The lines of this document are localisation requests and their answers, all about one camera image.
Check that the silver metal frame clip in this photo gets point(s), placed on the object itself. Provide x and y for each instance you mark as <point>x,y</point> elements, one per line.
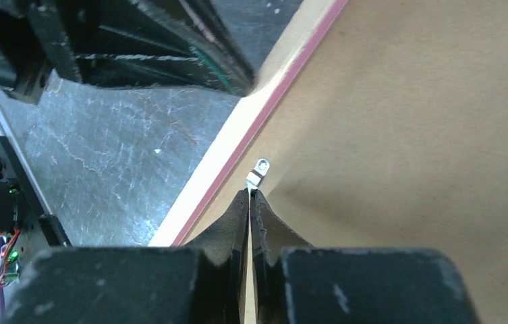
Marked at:
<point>255,177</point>

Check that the pink wooden picture frame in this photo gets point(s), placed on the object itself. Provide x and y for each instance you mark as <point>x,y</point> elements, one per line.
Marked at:
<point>292,50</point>

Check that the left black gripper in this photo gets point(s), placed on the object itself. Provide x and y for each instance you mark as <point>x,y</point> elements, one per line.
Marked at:
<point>118,45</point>

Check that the brown cardboard backing board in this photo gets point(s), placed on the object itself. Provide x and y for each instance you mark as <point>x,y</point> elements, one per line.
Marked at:
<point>396,134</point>

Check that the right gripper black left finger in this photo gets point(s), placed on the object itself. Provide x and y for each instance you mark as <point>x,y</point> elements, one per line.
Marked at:
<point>200,282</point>

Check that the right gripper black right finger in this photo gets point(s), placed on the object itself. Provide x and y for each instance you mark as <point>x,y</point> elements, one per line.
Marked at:
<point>296,282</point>

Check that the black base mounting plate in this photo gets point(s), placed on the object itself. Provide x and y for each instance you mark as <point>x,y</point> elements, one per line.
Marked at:
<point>39,229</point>

